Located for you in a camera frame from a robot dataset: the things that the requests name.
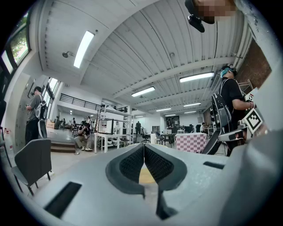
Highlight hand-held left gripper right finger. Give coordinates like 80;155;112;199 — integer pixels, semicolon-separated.
144;143;230;221

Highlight dark grey chair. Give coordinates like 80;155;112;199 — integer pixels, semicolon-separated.
11;138;53;196

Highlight person's grey sparkly top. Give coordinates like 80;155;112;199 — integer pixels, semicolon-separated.
234;0;283;133

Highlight white desk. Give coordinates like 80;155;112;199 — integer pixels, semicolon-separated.
94;132;133;154

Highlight clear plastic water bottle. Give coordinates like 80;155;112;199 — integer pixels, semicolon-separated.
3;127;14;155

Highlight black mezzanine railing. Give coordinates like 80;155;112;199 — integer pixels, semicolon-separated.
59;93;129;113

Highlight white metal rack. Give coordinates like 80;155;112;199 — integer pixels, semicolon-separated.
97;105;134;145

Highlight white cube shelf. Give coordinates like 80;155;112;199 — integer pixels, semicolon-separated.
98;119;114;134

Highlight black table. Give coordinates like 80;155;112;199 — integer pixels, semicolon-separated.
159;132;176;148

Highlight black head-mounted camera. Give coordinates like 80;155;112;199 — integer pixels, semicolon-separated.
187;14;206;33

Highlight checkered red white table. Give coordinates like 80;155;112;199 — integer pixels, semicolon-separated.
176;132;207;153

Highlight person's head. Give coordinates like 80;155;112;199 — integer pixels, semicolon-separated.
184;0;237;25

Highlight wooden platform steps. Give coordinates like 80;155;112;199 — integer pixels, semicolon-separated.
50;132;77;153

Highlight black office chair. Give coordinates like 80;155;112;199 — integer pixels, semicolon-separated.
141;127;151;143

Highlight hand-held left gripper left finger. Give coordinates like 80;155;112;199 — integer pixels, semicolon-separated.
28;143;163;226

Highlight dark wall frame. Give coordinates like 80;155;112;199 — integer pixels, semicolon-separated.
27;81;36;99

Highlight black-framed window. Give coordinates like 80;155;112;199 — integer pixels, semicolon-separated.
8;13;31;67
43;77;60;106

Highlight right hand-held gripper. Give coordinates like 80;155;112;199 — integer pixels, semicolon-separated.
218;108;265;142

